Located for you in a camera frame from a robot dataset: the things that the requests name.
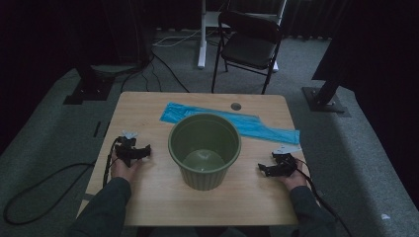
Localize right hand-held gripper cable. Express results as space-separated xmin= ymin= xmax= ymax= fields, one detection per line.
xmin=294 ymin=157 xmax=354 ymax=237

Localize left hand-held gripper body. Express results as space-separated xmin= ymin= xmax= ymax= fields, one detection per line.
xmin=113 ymin=130 xmax=142 ymax=168

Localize left hand-held gripper cable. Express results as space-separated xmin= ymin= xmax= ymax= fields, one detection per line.
xmin=3 ymin=136 xmax=122 ymax=227

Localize black stand base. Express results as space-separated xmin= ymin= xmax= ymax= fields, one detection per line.
xmin=63 ymin=63 xmax=115 ymax=106

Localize white floor cable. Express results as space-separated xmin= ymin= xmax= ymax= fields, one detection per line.
xmin=152 ymin=29 xmax=202 ymax=47

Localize person's left hand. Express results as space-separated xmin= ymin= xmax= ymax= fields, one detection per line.
xmin=110 ymin=152 xmax=142 ymax=184

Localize dark cloth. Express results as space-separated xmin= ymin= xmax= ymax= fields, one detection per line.
xmin=310 ymin=0 xmax=419 ymax=211

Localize black floor cables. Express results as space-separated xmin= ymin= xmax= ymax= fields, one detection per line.
xmin=120 ymin=48 xmax=191 ymax=94

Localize dark curtain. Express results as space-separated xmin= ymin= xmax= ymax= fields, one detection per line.
xmin=144 ymin=0 xmax=334 ymax=40

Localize hand-held gripper cable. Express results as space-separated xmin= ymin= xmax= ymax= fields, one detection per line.
xmin=3 ymin=136 xmax=122 ymax=227
xmin=294 ymin=157 xmax=354 ymax=237

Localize black stand with base plate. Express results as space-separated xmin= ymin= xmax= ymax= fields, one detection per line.
xmin=301 ymin=78 xmax=348 ymax=115

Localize blue plastic bag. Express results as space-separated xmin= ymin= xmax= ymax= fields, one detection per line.
xmin=159 ymin=102 xmax=301 ymax=146

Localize green plastic bin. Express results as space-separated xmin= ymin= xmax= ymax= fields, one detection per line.
xmin=167 ymin=113 xmax=242 ymax=192

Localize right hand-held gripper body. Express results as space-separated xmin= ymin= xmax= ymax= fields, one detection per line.
xmin=271 ymin=144 xmax=302 ymax=178

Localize black folding chair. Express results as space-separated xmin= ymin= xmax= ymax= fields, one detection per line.
xmin=210 ymin=10 xmax=285 ymax=96

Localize person's right hand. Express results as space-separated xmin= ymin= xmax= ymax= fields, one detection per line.
xmin=278 ymin=158 xmax=309 ymax=192

